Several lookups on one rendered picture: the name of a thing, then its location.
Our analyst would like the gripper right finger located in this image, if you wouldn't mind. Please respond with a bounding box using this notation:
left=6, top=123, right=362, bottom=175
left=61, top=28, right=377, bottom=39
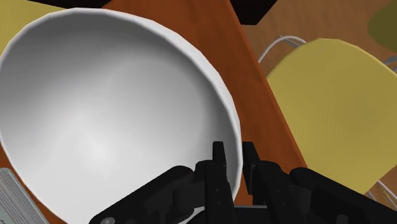
left=242, top=141, right=397, bottom=224

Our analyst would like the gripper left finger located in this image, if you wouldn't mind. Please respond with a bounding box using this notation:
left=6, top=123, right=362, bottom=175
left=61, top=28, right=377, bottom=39
left=89, top=141, right=239, bottom=224

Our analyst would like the white bowl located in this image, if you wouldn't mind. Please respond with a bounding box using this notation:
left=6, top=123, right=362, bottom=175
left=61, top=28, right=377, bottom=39
left=0, top=7, right=244, bottom=224

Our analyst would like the grey ribbed box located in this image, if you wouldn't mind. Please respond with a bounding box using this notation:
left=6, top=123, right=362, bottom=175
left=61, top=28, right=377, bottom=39
left=0, top=167, right=51, bottom=224

